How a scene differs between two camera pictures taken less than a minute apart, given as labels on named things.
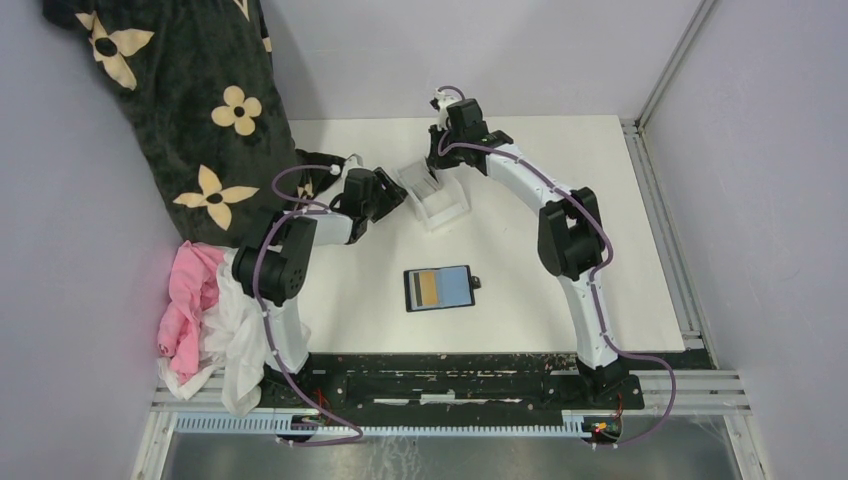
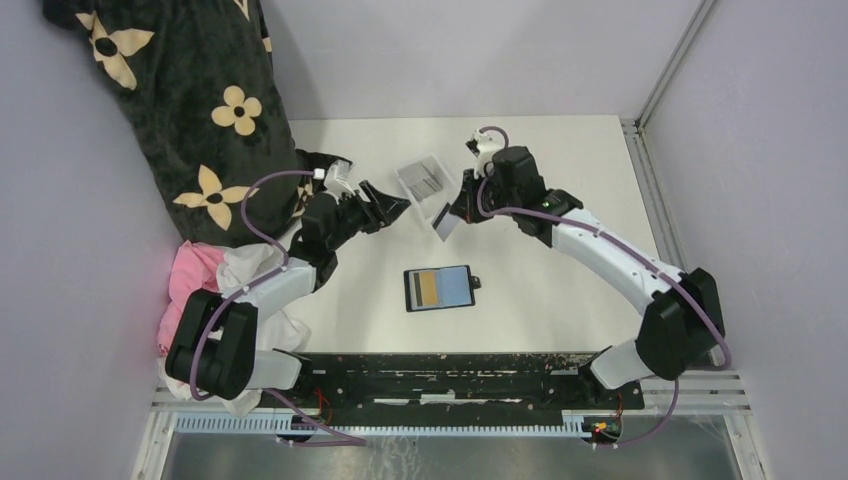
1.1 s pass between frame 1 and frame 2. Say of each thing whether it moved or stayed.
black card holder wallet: stayed
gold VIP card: stayed
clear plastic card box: moved
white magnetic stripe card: stayed
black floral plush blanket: stayed
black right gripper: moved
